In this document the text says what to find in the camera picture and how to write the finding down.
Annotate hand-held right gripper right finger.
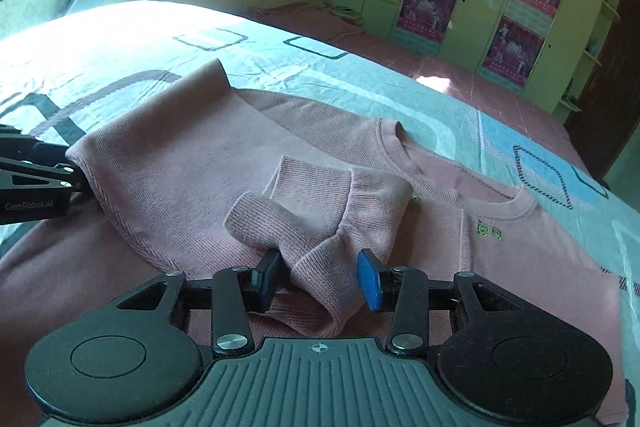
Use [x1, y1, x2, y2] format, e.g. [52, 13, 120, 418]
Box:
[356, 248, 526, 358]

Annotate pale corner shelf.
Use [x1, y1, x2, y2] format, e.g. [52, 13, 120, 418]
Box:
[554, 0, 617, 112]

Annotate pink knit sweater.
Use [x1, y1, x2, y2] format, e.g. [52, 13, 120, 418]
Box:
[0, 57, 632, 426]

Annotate dark wooden door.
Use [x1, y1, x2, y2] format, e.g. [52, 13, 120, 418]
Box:
[564, 0, 640, 145]

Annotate stack of books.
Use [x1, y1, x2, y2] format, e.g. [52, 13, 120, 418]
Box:
[327, 4, 364, 28]

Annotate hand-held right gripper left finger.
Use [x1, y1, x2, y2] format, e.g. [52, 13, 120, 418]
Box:
[116, 248, 284, 358]

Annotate patterned light blue bedsheet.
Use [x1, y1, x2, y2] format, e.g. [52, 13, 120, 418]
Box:
[0, 0, 640, 308]

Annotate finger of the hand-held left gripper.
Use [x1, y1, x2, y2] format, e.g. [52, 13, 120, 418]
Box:
[0, 124, 72, 164]
[0, 158, 97, 208]

